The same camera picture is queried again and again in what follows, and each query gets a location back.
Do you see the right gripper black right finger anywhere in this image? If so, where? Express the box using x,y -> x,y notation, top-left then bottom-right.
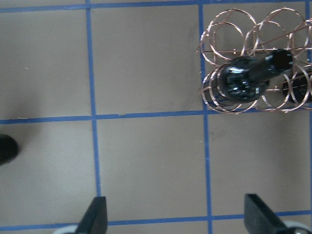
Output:
244,194 -> 288,234

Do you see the copper wire wine basket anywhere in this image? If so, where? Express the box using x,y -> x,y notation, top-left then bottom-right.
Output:
196,7 -> 312,114

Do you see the dark wine bottle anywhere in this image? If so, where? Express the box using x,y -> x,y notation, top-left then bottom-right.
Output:
282,70 -> 312,104
204,49 -> 293,108
0,134 -> 18,166

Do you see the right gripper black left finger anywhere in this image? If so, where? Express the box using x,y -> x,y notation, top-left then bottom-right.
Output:
76,196 -> 108,234

